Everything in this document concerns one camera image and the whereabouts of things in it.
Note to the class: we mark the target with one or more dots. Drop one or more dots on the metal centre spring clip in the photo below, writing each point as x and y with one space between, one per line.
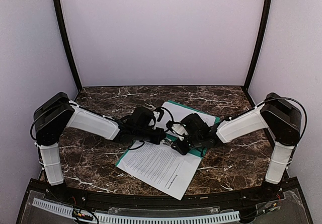
167 141

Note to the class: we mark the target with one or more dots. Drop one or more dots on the white slotted cable duct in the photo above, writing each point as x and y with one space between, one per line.
127 215

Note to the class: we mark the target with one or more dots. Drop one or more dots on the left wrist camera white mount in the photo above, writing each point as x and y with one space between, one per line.
145 118

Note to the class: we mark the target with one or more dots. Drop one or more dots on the printed paper sheet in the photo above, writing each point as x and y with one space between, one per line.
160 166

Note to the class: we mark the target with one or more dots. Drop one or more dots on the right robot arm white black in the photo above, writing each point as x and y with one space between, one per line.
283 118

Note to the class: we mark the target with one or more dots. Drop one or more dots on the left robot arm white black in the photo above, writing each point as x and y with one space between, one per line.
59 112

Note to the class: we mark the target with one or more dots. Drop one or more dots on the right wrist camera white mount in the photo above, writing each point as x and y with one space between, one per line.
191 125

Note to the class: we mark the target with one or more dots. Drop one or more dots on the right black frame post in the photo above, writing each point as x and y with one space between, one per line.
258 43

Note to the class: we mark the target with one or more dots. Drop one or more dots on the left black frame post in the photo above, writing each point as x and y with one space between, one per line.
66 44

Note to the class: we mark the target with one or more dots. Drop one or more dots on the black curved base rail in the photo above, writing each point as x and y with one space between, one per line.
94 200

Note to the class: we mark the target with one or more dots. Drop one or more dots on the black frame post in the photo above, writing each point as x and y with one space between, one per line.
66 44
258 43

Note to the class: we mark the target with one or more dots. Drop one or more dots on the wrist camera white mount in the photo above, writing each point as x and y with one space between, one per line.
191 125
145 118

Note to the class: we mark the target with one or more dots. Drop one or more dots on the green plastic folder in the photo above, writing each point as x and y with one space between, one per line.
170 136

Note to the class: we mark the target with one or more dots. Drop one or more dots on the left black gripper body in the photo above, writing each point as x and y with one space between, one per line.
158 136

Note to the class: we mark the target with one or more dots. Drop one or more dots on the white paper sheet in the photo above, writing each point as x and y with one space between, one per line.
179 112

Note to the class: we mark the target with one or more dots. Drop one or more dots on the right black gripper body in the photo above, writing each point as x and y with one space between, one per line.
182 146

